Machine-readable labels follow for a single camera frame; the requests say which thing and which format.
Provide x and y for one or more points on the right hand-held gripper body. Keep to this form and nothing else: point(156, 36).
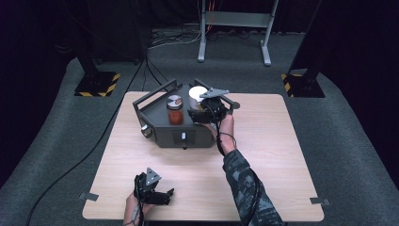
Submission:
point(215, 106)

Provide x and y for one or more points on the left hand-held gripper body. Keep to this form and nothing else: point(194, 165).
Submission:
point(147, 188)

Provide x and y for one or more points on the white cup with lid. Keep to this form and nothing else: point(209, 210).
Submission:
point(196, 94)

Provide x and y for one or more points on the glass jar with silver lid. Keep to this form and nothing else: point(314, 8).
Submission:
point(175, 113)

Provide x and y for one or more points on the black corner rack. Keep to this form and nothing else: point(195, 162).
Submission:
point(156, 109)

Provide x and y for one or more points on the person's right hand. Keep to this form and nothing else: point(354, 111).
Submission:
point(226, 132)

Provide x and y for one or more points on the person's left hand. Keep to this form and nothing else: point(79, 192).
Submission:
point(130, 210)

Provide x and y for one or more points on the grey tape strip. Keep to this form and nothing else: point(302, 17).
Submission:
point(320, 201)
point(88, 196)

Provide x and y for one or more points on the grey metal stand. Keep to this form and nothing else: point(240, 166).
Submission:
point(235, 19)

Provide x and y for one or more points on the black post with striped base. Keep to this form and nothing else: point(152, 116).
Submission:
point(302, 84)
point(95, 82)

